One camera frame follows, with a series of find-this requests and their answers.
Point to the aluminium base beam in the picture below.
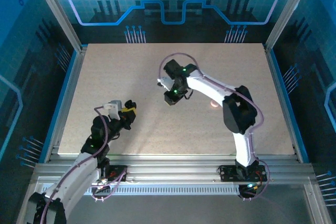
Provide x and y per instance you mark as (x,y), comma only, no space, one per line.
(170,169)

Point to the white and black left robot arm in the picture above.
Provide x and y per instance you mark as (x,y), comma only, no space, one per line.
(81,179)

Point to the black glossy charging case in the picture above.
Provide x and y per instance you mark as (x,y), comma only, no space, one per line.
(129,102)

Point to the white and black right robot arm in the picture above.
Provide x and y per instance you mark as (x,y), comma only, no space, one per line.
(242,148)

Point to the pink rounded cover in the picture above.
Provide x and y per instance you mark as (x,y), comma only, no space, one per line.
(214,104)

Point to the aluminium table side rail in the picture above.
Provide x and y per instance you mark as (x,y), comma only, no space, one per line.
(280,90)
(70,90)

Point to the aluminium frame post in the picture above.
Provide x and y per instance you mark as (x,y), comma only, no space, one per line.
(60,11)
(287,9)

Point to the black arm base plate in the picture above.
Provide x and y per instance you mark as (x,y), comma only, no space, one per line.
(118,167)
(227,174)

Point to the aluminium frame bar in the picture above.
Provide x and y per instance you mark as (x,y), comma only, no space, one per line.
(316,203)
(25,203)

